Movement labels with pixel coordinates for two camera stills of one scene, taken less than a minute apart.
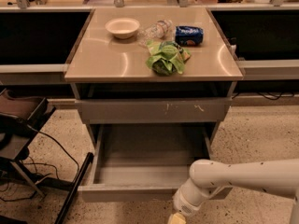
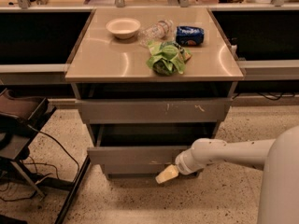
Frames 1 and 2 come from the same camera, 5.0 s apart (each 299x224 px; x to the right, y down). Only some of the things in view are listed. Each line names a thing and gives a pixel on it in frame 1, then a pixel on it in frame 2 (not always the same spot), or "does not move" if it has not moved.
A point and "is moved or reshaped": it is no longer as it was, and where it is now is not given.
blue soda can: (188, 35) does not move
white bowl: (122, 28) does not move
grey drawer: (147, 162) is moved or reshaped
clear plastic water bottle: (163, 29) does not move
